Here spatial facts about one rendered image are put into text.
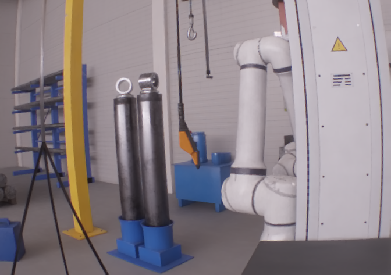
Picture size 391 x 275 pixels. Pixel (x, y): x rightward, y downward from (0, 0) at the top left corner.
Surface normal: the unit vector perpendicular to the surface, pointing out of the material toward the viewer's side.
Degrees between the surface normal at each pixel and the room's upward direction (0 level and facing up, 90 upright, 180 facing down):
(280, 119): 90
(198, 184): 90
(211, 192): 90
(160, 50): 90
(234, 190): 80
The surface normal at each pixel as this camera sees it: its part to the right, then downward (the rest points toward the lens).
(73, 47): 0.78, -0.03
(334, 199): -0.35, 0.04
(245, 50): -0.70, -0.12
